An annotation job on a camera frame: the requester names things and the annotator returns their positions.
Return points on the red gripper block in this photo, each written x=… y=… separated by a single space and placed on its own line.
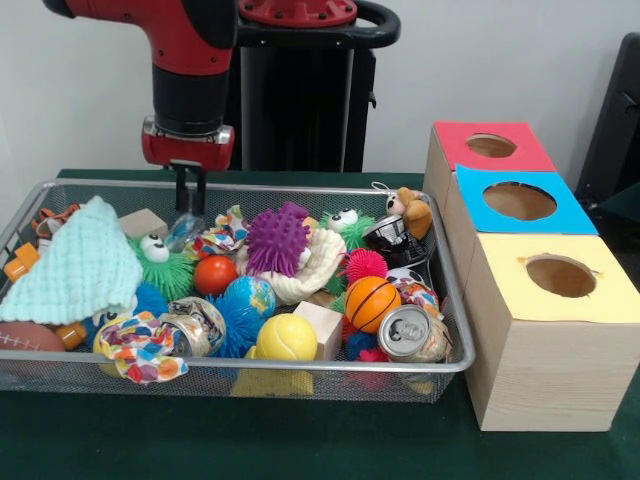
x=188 y=148

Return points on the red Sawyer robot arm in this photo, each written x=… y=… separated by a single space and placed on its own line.
x=190 y=60

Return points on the wooden box with three holes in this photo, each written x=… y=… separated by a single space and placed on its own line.
x=550 y=370

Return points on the dark green table cloth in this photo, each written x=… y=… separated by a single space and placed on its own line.
x=250 y=440

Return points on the colourful polka dot cloth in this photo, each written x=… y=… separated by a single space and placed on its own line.
x=228 y=235

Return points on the silver drink can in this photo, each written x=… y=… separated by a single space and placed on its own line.
x=412 y=333

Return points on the mint green knitted cloth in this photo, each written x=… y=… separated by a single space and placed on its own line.
x=75 y=270

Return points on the green fuzzy toy with eyes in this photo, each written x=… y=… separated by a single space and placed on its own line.
x=160 y=265

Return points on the orange plastic building block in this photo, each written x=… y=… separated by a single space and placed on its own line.
x=22 y=260

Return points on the black office chair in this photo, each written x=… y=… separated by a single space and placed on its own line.
x=615 y=130

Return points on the yellow tennis ball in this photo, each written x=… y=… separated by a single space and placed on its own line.
x=287 y=337

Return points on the small brown football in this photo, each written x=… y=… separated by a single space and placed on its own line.
x=25 y=337

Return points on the small orange basketball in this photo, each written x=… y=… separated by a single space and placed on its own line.
x=372 y=303

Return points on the purple spiky ball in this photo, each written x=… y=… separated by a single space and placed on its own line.
x=278 y=240

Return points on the clear plastic packet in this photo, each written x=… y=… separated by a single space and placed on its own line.
x=184 y=232

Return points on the clear mesh bin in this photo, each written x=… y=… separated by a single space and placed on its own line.
x=250 y=384

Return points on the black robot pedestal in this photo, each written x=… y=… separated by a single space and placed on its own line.
x=300 y=110

